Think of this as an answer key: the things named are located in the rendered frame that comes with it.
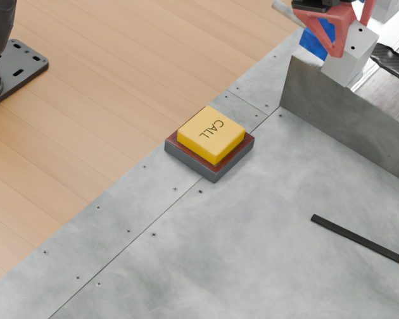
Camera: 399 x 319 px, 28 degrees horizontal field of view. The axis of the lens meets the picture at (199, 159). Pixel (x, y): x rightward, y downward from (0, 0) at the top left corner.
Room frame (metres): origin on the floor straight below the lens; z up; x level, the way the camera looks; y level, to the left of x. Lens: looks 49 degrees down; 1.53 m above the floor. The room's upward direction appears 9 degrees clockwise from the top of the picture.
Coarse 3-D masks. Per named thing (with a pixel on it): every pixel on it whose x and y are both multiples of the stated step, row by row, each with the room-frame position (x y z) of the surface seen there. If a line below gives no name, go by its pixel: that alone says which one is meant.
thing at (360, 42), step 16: (288, 16) 0.77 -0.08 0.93; (304, 32) 0.74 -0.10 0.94; (352, 32) 0.74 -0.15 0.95; (368, 32) 0.74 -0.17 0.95; (320, 48) 0.73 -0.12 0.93; (352, 48) 0.72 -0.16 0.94; (368, 48) 0.72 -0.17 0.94; (336, 64) 0.71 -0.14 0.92; (352, 64) 0.70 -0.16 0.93; (336, 80) 0.71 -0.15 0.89
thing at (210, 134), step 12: (204, 108) 0.69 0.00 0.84; (192, 120) 0.67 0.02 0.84; (204, 120) 0.67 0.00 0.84; (216, 120) 0.67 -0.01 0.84; (228, 120) 0.67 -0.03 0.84; (180, 132) 0.64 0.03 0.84; (192, 132) 0.65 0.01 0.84; (204, 132) 0.65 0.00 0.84; (216, 132) 0.65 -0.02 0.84; (228, 132) 0.65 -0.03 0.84; (240, 132) 0.66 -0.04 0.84; (192, 144) 0.63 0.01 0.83; (204, 144) 0.63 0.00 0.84; (216, 144) 0.63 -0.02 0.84; (228, 144) 0.64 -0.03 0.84; (204, 156) 0.62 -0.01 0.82; (216, 156) 0.62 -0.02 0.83
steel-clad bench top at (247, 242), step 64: (256, 64) 0.83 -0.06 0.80; (256, 128) 0.70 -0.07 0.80; (128, 192) 0.57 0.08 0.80; (192, 192) 0.58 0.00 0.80; (256, 192) 0.60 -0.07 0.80; (320, 192) 0.61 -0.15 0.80; (384, 192) 0.63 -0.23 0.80; (64, 256) 0.47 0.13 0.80; (128, 256) 0.48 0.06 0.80; (192, 256) 0.50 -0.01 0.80; (256, 256) 0.51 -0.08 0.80; (320, 256) 0.52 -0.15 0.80; (384, 256) 0.53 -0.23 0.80
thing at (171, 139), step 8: (176, 136) 0.65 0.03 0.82; (248, 136) 0.67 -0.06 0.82; (176, 144) 0.64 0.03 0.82; (240, 144) 0.65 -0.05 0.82; (184, 152) 0.63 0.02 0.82; (192, 152) 0.63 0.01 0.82; (232, 152) 0.64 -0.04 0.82; (200, 160) 0.62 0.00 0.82; (224, 160) 0.62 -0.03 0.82; (216, 168) 0.61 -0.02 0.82
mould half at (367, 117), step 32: (384, 32) 0.82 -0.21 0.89; (320, 64) 0.74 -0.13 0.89; (288, 96) 0.75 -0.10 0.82; (320, 96) 0.72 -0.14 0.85; (352, 96) 0.70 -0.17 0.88; (384, 96) 0.71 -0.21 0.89; (320, 128) 0.72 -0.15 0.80; (352, 128) 0.70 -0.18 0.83; (384, 128) 0.68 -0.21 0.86; (384, 160) 0.67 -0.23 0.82
